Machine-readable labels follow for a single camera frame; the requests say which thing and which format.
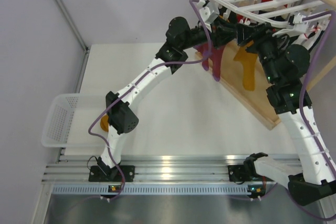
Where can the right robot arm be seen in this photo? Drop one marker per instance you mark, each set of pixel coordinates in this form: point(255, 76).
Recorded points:
point(284, 64)

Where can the red hanging sock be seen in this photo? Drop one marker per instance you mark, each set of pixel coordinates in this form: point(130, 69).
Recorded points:
point(242, 19)

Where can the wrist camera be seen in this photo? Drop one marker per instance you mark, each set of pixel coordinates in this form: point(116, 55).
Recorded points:
point(208, 11)
point(297, 22)

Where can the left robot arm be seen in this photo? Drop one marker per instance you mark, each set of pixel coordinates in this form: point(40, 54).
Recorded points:
point(121, 106)

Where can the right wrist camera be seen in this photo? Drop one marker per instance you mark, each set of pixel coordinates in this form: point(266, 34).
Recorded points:
point(297, 22)

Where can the aluminium mounting rail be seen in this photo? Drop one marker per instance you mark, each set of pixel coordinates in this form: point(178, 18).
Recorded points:
point(153, 175)

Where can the wooden tray base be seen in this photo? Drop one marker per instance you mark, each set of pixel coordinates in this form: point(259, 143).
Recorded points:
point(255, 101)

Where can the white plastic clip hanger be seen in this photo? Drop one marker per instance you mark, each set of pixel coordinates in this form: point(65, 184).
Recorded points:
point(265, 6)

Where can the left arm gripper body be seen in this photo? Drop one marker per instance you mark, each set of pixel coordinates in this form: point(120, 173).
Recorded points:
point(216, 34)

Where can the mustard sock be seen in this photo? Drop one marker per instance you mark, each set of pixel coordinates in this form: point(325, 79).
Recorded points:
point(248, 61)
point(104, 123)

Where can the purple striped sock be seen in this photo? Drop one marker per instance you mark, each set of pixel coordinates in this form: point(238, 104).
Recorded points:
point(215, 57)

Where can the white plastic basket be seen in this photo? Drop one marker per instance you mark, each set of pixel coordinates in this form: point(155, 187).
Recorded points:
point(69, 119)

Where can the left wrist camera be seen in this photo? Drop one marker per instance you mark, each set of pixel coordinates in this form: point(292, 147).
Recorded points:
point(208, 11)

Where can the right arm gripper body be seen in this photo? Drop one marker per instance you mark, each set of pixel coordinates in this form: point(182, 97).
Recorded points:
point(266, 43)

